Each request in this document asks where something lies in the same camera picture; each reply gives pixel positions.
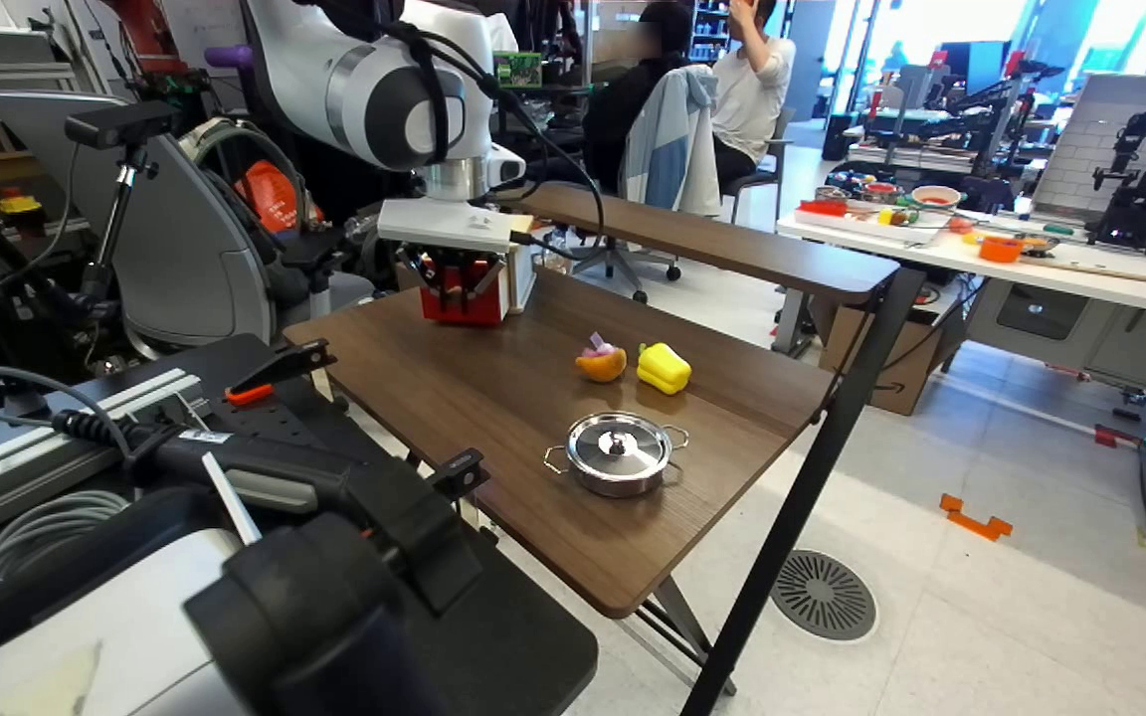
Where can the round floor drain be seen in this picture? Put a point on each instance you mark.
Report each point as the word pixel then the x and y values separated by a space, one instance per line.
pixel 822 600

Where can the dark wooden raised shelf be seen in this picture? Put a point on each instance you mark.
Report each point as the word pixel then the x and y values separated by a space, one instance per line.
pixel 732 244

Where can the grey curved machine housing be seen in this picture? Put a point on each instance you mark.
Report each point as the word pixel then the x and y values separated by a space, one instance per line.
pixel 190 264

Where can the white height-adjustable desk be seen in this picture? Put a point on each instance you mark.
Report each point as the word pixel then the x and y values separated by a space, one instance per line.
pixel 1105 279

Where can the green electronics box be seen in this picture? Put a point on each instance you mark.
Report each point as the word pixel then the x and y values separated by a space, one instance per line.
pixel 520 68

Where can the small yellow object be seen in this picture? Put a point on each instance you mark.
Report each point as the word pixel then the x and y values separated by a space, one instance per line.
pixel 21 203

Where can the orange tray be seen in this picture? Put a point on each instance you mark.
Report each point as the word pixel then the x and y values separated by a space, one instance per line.
pixel 825 209

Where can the red-front wooden drawer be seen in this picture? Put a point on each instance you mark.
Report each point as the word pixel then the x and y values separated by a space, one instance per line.
pixel 459 312

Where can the white bowl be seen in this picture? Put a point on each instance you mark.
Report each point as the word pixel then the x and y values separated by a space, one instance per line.
pixel 938 198

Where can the small steel lidded pot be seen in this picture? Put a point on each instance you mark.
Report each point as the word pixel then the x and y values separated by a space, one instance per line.
pixel 613 449

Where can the office chair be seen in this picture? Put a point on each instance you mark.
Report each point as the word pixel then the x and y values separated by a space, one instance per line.
pixel 634 264

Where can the yellow toy block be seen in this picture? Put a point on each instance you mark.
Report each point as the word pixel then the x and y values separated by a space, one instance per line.
pixel 663 366

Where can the aluminium extrusion rail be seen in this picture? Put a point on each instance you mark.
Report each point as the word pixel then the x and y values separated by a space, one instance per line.
pixel 17 461

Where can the orange container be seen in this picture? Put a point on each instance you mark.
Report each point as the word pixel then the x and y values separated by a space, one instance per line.
pixel 1001 247

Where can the light blue white jacket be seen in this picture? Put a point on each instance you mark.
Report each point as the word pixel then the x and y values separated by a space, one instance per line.
pixel 666 146

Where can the orange round disc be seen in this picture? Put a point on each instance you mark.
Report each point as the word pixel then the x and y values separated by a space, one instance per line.
pixel 268 198

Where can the black equipment platform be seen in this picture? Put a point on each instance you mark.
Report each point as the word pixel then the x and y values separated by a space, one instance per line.
pixel 294 441

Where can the grey perforated panel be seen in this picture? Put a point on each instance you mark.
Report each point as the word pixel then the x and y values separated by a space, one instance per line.
pixel 1074 146

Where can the purple foam roller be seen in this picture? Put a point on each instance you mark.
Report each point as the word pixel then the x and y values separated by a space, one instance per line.
pixel 225 58

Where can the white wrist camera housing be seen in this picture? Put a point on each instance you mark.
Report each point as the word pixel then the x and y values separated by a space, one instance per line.
pixel 448 226

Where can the cardboard box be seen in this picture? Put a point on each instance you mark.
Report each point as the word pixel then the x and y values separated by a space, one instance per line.
pixel 915 364

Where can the black lab bench with equipment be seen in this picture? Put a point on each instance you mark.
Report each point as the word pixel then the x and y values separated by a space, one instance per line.
pixel 943 124

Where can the orange plush toy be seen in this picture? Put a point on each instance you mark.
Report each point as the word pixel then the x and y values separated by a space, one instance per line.
pixel 598 361

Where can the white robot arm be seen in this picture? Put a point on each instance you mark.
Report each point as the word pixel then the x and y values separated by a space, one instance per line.
pixel 361 83

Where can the person in white shirt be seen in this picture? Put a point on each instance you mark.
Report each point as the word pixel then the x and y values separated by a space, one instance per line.
pixel 752 95

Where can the black metal table frame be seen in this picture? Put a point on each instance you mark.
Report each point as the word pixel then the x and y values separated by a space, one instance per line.
pixel 814 473

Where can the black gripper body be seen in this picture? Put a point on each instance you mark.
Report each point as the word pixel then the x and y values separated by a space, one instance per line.
pixel 454 255

